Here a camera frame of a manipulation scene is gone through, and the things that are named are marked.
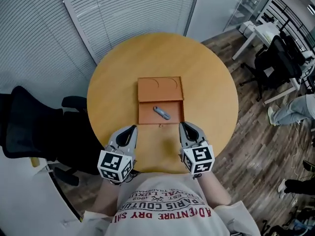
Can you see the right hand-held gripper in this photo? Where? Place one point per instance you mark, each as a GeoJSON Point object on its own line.
{"type": "Point", "coordinates": [200, 158]}

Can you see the black mesh office chair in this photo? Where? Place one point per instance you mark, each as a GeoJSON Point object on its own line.
{"type": "Point", "coordinates": [37, 131]}

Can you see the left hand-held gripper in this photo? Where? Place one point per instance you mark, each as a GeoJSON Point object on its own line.
{"type": "Point", "coordinates": [113, 165]}

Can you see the small yellow block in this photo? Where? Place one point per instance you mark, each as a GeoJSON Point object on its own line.
{"type": "Point", "coordinates": [35, 162]}

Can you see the white cardboard box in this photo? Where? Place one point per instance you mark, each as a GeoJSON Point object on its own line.
{"type": "Point", "coordinates": [246, 27]}

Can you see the person's left forearm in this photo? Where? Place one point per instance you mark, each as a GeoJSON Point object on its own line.
{"type": "Point", "coordinates": [108, 198]}

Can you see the orange wooden drawer box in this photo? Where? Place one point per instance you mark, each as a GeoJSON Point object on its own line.
{"type": "Point", "coordinates": [160, 90]}

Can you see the grey folding knife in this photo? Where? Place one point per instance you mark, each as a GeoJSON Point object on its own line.
{"type": "Point", "coordinates": [161, 112]}

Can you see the person's white printed shirt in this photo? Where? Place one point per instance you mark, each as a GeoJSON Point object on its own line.
{"type": "Point", "coordinates": [162, 213]}

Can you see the white curved desk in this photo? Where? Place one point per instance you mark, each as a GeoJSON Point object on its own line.
{"type": "Point", "coordinates": [24, 200]}

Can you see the white rectangular desk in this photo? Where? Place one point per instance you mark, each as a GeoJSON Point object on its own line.
{"type": "Point", "coordinates": [262, 32]}

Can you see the person's right forearm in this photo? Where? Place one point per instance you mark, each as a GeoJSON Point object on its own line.
{"type": "Point", "coordinates": [212, 190]}

